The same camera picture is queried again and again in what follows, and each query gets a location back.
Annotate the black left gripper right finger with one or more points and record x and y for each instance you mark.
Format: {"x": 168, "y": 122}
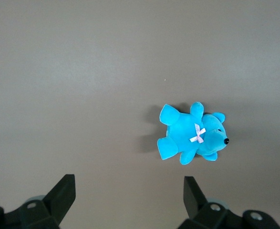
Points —
{"x": 201, "y": 210}

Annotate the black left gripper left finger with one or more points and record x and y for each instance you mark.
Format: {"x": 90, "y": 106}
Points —
{"x": 56, "y": 202}

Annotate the blue teddy bear plush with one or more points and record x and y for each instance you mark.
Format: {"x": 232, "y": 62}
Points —
{"x": 182, "y": 133}

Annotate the brown table mat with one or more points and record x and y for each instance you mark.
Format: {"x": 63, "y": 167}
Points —
{"x": 82, "y": 71}

